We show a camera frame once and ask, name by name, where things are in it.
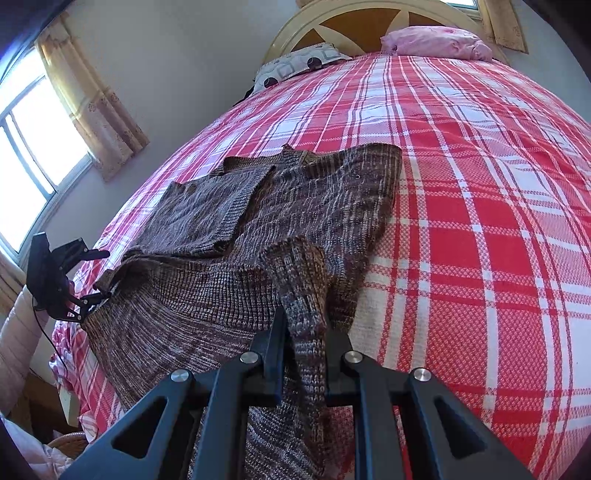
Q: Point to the wooden bedside cabinet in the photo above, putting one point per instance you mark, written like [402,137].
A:
[44,401]

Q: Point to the sliding window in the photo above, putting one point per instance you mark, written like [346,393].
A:
[466,3]
[37,152]

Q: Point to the dark cloth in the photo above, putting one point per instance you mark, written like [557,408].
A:
[247,94]

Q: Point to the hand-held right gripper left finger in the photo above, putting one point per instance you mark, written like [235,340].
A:
[274,360]

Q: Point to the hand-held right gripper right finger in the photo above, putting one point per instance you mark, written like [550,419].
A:
[336,364]

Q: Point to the pink pillow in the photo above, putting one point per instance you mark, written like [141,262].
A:
[429,41]

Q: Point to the pale pink cloth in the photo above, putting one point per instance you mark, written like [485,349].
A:
[27,457]

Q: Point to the cream wooden headboard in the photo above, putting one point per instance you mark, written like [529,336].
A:
[360,27]

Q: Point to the grey patterned pillow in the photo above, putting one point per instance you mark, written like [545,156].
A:
[295,67]

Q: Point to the person's left forearm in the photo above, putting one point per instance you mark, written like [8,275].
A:
[16,337]

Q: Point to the red plaid bed sheet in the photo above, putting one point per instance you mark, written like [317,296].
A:
[461,207]

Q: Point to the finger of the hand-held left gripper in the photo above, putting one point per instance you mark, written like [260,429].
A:
[81,254]
[90,299]

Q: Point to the brown knit sweater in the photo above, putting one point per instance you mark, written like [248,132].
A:
[207,286]

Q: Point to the wicker basket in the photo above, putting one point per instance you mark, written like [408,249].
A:
[69,445]

